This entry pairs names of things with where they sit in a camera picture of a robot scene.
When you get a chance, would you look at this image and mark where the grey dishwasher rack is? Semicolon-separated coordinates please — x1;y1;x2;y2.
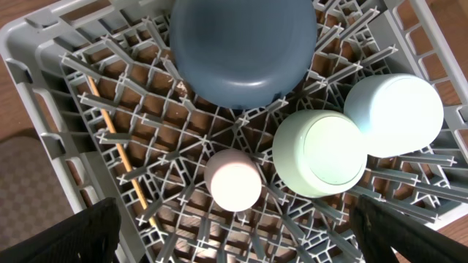
1;1;467;262

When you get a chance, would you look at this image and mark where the pink white cup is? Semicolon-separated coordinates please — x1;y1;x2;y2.
204;149;262;212

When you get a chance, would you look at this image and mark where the dark blue plate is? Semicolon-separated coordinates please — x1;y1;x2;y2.
170;0;317;110

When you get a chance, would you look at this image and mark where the light blue saucer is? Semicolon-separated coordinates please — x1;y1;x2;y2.
344;74;444;158

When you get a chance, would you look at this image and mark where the brown serving tray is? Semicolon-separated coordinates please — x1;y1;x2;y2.
1;137;74;250

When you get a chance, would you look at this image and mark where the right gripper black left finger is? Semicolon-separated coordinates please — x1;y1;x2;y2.
1;197;121;263

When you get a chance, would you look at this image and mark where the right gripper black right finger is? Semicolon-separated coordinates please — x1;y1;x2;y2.
350;196;467;263

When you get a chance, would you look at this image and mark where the mint green bowl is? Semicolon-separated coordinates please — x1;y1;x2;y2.
272;110;367;198

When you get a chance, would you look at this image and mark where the wooden chopstick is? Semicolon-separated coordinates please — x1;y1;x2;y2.
87;76;156;227

